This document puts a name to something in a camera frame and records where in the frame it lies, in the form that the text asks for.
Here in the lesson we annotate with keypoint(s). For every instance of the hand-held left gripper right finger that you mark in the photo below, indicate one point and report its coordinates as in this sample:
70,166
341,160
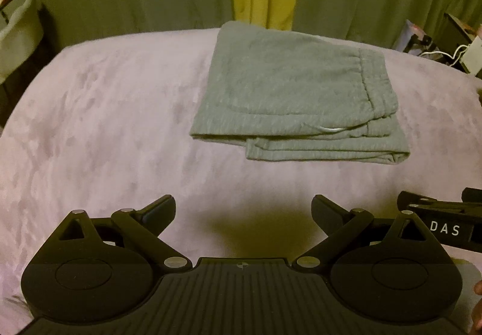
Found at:
322,208

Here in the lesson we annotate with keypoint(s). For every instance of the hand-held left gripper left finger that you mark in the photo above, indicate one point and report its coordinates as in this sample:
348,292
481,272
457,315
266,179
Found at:
162,207

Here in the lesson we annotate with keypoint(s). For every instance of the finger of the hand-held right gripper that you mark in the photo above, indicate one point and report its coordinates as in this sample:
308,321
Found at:
429,199

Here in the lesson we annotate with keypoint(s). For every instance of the grey pants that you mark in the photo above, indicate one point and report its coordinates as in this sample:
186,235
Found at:
282,86

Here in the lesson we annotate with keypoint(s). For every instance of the person's right hand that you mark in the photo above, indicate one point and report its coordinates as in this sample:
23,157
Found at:
478,314

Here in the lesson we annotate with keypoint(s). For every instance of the purple fleece blanket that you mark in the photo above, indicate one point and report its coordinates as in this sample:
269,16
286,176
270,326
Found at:
113,132

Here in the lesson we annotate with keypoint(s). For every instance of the white charger block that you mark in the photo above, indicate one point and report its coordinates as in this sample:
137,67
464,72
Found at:
473,54

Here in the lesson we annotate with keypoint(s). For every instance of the glossy booklet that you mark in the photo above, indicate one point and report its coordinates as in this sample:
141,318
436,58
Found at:
408,36

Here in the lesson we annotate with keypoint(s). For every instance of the black box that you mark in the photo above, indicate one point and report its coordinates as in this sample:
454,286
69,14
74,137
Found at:
457,30

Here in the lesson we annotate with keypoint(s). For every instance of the pale cloth bag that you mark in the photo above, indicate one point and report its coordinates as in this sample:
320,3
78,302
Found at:
19,34

